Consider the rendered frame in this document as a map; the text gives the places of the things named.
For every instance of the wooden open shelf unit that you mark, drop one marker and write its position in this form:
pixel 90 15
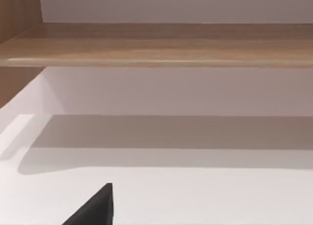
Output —
pixel 146 46

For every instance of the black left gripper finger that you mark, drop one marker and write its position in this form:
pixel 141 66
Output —
pixel 99 209

